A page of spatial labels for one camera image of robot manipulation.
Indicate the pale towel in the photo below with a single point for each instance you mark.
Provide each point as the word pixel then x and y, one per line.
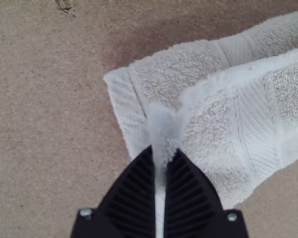
pixel 226 124

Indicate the cork mat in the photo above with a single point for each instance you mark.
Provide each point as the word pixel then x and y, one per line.
pixel 39 99

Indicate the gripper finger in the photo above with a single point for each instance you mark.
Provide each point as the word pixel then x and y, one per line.
pixel 191 203
pixel 129 203

